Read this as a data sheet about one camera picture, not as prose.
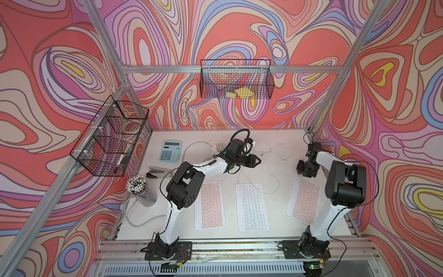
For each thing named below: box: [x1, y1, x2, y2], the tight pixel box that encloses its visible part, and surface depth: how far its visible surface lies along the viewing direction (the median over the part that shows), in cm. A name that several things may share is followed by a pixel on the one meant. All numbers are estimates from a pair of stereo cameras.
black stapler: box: [145, 166, 171, 179], surface depth 98 cm
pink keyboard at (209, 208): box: [194, 181, 226, 231], surface depth 86 cm
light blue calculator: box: [159, 140, 182, 163], surface depth 107 cm
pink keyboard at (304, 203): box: [284, 175, 322, 226], surface depth 90 cm
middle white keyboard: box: [235, 182, 270, 233], surface depth 86 cm
